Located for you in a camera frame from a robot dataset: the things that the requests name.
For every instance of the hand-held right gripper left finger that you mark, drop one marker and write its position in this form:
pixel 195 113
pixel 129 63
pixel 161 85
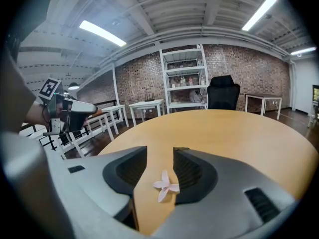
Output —
pixel 94 180

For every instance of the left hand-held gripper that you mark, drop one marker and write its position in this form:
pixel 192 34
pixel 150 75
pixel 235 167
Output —
pixel 49 89

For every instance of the white frame table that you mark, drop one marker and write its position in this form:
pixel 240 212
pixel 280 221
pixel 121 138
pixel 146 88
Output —
pixel 99 116
pixel 112 107

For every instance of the red drink bottle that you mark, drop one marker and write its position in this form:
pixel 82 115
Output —
pixel 191 81

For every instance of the dark pendant lamp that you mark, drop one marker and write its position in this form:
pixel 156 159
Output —
pixel 73 86

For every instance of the black mesh office chair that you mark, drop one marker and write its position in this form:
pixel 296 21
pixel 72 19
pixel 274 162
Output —
pixel 223 93

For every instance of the white table dark top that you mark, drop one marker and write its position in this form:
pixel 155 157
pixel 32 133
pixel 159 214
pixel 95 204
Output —
pixel 261 95

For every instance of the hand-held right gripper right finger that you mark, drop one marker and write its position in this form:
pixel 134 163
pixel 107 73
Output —
pixel 229 198

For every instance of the white metal shelf unit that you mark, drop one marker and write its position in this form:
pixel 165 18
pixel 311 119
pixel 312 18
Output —
pixel 184 70

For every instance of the green-capped bottle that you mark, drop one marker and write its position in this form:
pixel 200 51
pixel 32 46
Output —
pixel 183 81

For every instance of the small pink flower object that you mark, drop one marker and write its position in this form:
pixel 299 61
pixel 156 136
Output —
pixel 165 187

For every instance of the white side table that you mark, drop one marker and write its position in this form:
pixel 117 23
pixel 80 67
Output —
pixel 147 104

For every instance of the grey bag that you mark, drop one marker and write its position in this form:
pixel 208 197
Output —
pixel 195 96

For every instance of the black router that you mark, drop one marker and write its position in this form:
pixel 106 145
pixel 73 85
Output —
pixel 149 99

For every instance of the glass partition window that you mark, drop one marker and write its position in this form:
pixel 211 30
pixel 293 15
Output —
pixel 316 93

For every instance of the person's left forearm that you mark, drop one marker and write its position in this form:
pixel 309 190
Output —
pixel 37 113

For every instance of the large round yellow table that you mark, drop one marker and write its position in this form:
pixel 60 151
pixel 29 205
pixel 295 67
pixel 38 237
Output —
pixel 224 138

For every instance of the ceiling strip light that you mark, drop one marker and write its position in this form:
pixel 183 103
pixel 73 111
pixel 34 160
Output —
pixel 102 33
pixel 259 13
pixel 303 51

